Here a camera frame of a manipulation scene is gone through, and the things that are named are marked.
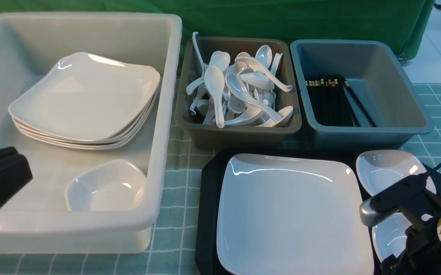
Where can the green backdrop cloth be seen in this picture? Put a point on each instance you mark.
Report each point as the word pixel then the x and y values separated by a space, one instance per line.
pixel 399 24

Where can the olive green spoon bin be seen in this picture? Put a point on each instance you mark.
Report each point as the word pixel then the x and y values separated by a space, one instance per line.
pixel 210 136

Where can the bundle of black chopsticks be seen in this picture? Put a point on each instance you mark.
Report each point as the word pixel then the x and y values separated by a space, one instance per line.
pixel 330 102

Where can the small white bowl in tub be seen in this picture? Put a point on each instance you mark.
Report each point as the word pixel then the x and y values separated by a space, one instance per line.
pixel 117 185

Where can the white spoon long handle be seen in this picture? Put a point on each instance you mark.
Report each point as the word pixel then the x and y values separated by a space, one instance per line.
pixel 257 66

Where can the small white bowl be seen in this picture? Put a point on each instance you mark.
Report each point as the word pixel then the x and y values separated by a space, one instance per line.
pixel 389 236
pixel 378 170
pixel 117 185

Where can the large white plastic tub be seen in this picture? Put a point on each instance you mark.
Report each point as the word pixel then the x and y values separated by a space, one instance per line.
pixel 37 220

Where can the white ceramic soup spoon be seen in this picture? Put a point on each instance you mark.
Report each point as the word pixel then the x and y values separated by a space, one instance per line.
pixel 239 90

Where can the large white square plate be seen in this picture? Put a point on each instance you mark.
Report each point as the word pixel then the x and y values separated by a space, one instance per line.
pixel 290 216

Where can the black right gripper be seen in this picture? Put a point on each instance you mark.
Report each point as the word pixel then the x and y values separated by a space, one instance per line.
pixel 422 255

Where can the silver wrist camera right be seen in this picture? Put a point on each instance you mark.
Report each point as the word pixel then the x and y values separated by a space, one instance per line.
pixel 377 208

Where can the top stacked white plate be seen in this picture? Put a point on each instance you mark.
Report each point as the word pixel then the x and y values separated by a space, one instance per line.
pixel 86 97

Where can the white spoon front left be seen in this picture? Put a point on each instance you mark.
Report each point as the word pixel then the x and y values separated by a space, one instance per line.
pixel 215 83

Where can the grey-blue chopstick bin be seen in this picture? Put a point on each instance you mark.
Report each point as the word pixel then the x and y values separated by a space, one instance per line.
pixel 379 82

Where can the green checked tablecloth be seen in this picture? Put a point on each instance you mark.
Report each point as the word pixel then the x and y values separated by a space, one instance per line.
pixel 173 237

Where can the stacked white plate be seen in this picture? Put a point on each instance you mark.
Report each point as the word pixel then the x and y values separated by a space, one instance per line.
pixel 134 133
pixel 130 138
pixel 86 97
pixel 128 132

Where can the black chopstick gold band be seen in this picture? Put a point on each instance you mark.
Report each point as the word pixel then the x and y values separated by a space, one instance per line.
pixel 358 102

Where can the white spoon top back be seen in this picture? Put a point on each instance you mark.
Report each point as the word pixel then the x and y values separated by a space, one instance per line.
pixel 265 55

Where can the bottom stacked white plate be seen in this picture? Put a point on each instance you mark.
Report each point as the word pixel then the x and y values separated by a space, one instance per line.
pixel 130 138

